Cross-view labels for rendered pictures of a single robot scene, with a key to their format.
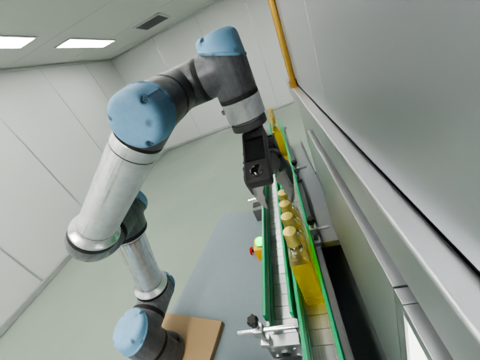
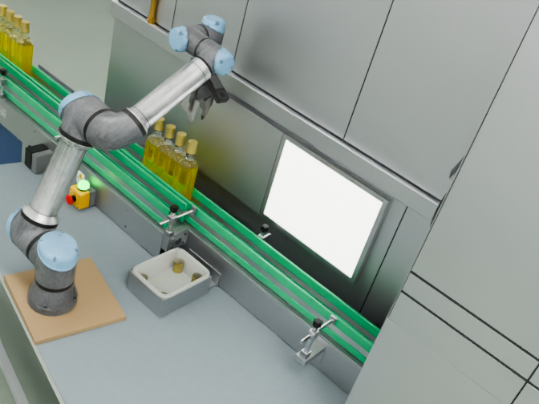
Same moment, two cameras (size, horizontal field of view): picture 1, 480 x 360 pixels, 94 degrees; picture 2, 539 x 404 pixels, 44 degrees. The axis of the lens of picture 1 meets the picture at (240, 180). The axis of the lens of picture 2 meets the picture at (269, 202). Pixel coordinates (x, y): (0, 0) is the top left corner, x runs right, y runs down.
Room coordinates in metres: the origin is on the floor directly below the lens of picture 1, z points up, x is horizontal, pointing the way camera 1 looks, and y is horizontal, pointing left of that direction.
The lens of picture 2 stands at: (-0.42, 1.80, 2.32)
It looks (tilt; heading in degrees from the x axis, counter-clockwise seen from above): 33 degrees down; 285
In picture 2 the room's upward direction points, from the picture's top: 17 degrees clockwise
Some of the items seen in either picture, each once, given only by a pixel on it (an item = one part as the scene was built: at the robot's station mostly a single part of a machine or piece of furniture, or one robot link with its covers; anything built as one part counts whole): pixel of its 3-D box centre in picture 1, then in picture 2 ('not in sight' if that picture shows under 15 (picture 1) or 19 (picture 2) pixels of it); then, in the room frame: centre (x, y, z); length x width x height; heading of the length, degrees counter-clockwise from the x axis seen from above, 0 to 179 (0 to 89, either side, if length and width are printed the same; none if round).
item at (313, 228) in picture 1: (320, 230); not in sight; (0.58, -0.18, 0.94); 0.07 x 0.04 x 0.13; 73
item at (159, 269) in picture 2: not in sight; (170, 280); (0.26, 0.23, 0.80); 0.22 x 0.17 x 0.09; 73
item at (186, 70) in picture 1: (176, 92); (191, 40); (0.45, 0.04, 1.55); 0.11 x 0.11 x 0.08; 72
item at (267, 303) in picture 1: (263, 171); (27, 104); (1.21, -0.16, 0.92); 1.75 x 0.01 x 0.08; 163
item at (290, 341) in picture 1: (286, 346); (176, 238); (0.34, 0.08, 0.85); 0.09 x 0.04 x 0.07; 73
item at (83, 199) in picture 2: (263, 248); (81, 195); (0.78, 0.04, 0.79); 0.07 x 0.07 x 0.07; 73
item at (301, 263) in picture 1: (306, 274); (184, 182); (0.42, -0.06, 0.99); 0.06 x 0.06 x 0.21; 74
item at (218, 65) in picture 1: (226, 68); (210, 34); (0.44, -0.06, 1.55); 0.09 x 0.08 x 0.11; 72
